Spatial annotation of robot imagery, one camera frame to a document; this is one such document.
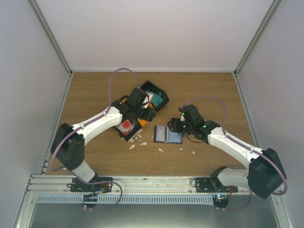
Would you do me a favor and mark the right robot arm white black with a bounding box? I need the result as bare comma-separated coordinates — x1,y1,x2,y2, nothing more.
167,104,288,199

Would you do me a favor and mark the navy blue card holder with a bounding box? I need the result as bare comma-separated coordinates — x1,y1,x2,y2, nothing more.
153,125,184,144

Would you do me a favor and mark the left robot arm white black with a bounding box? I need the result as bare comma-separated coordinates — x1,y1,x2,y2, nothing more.
50,87,156,192

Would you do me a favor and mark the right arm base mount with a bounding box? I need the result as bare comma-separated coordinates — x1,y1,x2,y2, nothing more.
190,177,238,193

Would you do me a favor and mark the slotted cable duct grey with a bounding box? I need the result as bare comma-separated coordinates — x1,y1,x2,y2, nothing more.
36,194,213,205

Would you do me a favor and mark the orange bin with cards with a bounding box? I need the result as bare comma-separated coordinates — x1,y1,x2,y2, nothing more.
122,93,157,125

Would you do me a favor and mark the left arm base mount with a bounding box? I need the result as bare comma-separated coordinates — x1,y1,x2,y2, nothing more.
66,177,113,193

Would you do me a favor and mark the black bin with red cards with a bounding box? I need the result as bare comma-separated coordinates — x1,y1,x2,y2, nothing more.
114,120,143,141

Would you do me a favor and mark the red white card stack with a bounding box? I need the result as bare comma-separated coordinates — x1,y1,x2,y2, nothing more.
116,120,135,136

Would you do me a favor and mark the teal card stack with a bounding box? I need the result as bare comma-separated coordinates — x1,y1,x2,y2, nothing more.
147,90,163,107

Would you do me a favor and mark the white vip card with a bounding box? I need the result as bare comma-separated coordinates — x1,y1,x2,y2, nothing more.
155,125,167,142

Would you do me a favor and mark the black bin with teal cards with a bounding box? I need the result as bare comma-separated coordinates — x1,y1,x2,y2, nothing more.
140,80,170,112

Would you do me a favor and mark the aluminium rail frame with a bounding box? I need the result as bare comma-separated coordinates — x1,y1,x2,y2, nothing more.
26,175,283,193

